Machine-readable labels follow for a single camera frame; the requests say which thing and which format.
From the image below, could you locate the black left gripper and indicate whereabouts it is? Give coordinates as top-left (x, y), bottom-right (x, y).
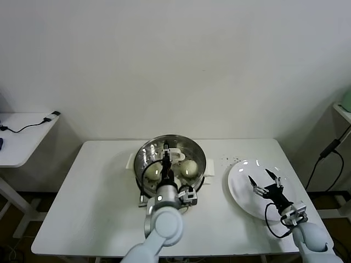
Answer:
top-left (158, 140), bottom-right (176, 188)

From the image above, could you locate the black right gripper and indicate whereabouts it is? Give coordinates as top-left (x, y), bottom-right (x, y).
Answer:
top-left (248, 169), bottom-right (293, 213)

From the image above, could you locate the stainless steel steamer basket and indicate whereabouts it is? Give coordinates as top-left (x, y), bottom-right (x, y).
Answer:
top-left (133, 135), bottom-right (207, 197)

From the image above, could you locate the steel steamer pot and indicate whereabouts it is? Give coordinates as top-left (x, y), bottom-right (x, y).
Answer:
top-left (125, 153), bottom-right (216, 214)

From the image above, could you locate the white round plate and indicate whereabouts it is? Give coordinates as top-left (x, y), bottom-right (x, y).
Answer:
top-left (227, 159), bottom-right (298, 221)

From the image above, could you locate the pale green container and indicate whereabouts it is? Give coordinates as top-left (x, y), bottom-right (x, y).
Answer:
top-left (336, 90), bottom-right (351, 113)

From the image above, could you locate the white side table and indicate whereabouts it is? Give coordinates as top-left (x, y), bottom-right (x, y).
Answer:
top-left (0, 111), bottom-right (61, 239)

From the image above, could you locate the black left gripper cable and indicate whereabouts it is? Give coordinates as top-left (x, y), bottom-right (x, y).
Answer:
top-left (138, 161), bottom-right (165, 209)

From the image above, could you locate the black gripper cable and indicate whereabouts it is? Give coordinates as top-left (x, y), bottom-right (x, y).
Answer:
top-left (264, 202), bottom-right (293, 239)
top-left (138, 161), bottom-right (165, 209)

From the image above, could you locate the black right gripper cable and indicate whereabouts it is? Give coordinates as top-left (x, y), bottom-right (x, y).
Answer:
top-left (264, 202), bottom-right (293, 239)

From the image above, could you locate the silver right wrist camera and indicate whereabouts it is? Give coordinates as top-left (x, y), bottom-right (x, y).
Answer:
top-left (282, 201), bottom-right (309, 227)

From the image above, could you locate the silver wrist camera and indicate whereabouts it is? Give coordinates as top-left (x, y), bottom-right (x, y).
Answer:
top-left (177, 186), bottom-right (199, 206)
top-left (282, 201), bottom-right (309, 227)

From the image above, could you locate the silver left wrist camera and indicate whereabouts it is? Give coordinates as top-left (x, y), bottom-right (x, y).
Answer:
top-left (177, 186), bottom-right (199, 206)

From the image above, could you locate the black cable with adapter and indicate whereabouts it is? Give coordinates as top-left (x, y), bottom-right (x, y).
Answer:
top-left (0, 111), bottom-right (61, 134)

